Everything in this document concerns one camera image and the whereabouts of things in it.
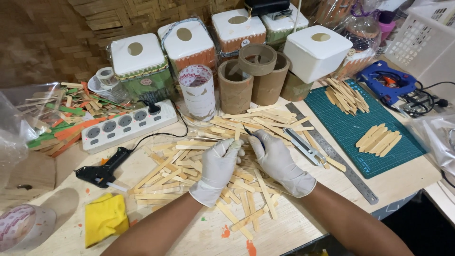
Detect person's left hand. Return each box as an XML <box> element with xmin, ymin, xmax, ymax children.
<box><xmin>189</xmin><ymin>138</ymin><xmax>246</xmax><ymax>208</ymax></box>

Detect person's right hand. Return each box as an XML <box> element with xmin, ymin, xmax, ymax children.
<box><xmin>248</xmin><ymin>129</ymin><xmax>317</xmax><ymax>198</ymax></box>

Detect blue-handled cutting tool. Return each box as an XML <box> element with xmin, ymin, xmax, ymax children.
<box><xmin>243</xmin><ymin>126</ymin><xmax>266</xmax><ymax>151</ymax></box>

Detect silver metal cutter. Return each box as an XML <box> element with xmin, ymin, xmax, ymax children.
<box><xmin>283</xmin><ymin>128</ymin><xmax>327</xmax><ymax>166</ymax></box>

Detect pile of plain wooden sticks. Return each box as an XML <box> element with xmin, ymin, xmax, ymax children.
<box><xmin>128</xmin><ymin>103</ymin><xmax>347</xmax><ymax>241</ymax></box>

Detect steel ruler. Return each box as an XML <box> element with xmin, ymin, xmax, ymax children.
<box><xmin>285</xmin><ymin>102</ymin><xmax>379</xmax><ymax>205</ymax></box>

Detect green cutting mat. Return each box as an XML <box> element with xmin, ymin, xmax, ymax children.
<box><xmin>304</xmin><ymin>79</ymin><xmax>427</xmax><ymax>179</ymax></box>

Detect stack of tape rolls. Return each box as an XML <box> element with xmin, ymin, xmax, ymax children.
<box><xmin>178</xmin><ymin>65</ymin><xmax>217</xmax><ymax>122</ymax></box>

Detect green-stained cardboard tube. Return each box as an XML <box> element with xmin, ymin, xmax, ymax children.
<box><xmin>280</xmin><ymin>70</ymin><xmax>314</xmax><ymax>102</ymax></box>

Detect tall cardboard tube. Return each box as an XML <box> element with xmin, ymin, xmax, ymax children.
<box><xmin>251</xmin><ymin>53</ymin><xmax>291</xmax><ymax>107</ymax></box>
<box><xmin>218</xmin><ymin>59</ymin><xmax>254</xmax><ymax>115</ymax></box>

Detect heap of long sticks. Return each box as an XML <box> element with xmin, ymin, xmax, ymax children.
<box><xmin>324</xmin><ymin>76</ymin><xmax>370</xmax><ymax>116</ymax></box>

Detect white power strip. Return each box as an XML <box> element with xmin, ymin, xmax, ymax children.
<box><xmin>81</xmin><ymin>100</ymin><xmax>178</xmax><ymax>154</ymax></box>

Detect group of pointed cut sticks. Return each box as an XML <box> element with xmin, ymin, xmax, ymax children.
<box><xmin>355</xmin><ymin>123</ymin><xmax>403</xmax><ymax>158</ymax></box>

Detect black glue gun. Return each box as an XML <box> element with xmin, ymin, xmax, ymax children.
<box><xmin>75</xmin><ymin>146</ymin><xmax>133</xmax><ymax>192</ymax></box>

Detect plain white tissue box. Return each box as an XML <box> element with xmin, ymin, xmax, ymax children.
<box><xmin>283</xmin><ymin>25</ymin><xmax>353</xmax><ymax>84</ymax></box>

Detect yellow cloth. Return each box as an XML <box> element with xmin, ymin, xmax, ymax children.
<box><xmin>85</xmin><ymin>193</ymin><xmax>130</xmax><ymax>249</ymax></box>

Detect green stick tissue box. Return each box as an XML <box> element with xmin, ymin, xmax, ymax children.
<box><xmin>260</xmin><ymin>4</ymin><xmax>309</xmax><ymax>48</ymax></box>
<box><xmin>110</xmin><ymin>33</ymin><xmax>175</xmax><ymax>103</ymax></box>

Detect orange stick tissue box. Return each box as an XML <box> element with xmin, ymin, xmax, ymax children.
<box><xmin>158</xmin><ymin>18</ymin><xmax>217</xmax><ymax>74</ymax></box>
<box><xmin>211</xmin><ymin>9</ymin><xmax>267</xmax><ymax>58</ymax></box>

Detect blue glue gun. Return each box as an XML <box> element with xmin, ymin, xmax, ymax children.
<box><xmin>356</xmin><ymin>60</ymin><xmax>417</xmax><ymax>106</ymax></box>

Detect small white tape roll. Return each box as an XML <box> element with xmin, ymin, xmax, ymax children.
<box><xmin>96</xmin><ymin>67</ymin><xmax>118</xmax><ymax>88</ymax></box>

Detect pile of coloured sticks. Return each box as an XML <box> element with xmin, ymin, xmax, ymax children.
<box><xmin>16</xmin><ymin>82</ymin><xmax>143</xmax><ymax>159</ymax></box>

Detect cellophane-wrapped gift items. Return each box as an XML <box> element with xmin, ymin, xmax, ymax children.
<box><xmin>312</xmin><ymin>0</ymin><xmax>383</xmax><ymax>79</ymax></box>

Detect clear plastic bag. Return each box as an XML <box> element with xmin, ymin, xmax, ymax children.
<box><xmin>408</xmin><ymin>114</ymin><xmax>455</xmax><ymax>178</ymax></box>
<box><xmin>0</xmin><ymin>82</ymin><xmax>65</xmax><ymax>187</ymax></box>

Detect black pouch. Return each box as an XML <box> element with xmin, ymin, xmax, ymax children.
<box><xmin>244</xmin><ymin>0</ymin><xmax>291</xmax><ymax>17</ymax></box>

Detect pink bottle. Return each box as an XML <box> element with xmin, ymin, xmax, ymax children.
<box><xmin>378</xmin><ymin>10</ymin><xmax>396</xmax><ymax>47</ymax></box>

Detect white plastic basket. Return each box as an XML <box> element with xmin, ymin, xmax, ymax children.
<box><xmin>384</xmin><ymin>0</ymin><xmax>455</xmax><ymax>87</ymax></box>

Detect large clear tape roll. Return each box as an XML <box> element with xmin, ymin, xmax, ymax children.
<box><xmin>0</xmin><ymin>204</ymin><xmax>57</xmax><ymax>254</ymax></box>

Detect black glue gun cable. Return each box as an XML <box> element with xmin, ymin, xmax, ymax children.
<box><xmin>130</xmin><ymin>107</ymin><xmax>189</xmax><ymax>153</ymax></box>

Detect short cardboard ring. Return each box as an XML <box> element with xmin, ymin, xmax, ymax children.
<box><xmin>238</xmin><ymin>43</ymin><xmax>278</xmax><ymax>77</ymax></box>

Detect black cable with plug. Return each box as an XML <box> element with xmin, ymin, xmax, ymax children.
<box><xmin>380</xmin><ymin>81</ymin><xmax>455</xmax><ymax>119</ymax></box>

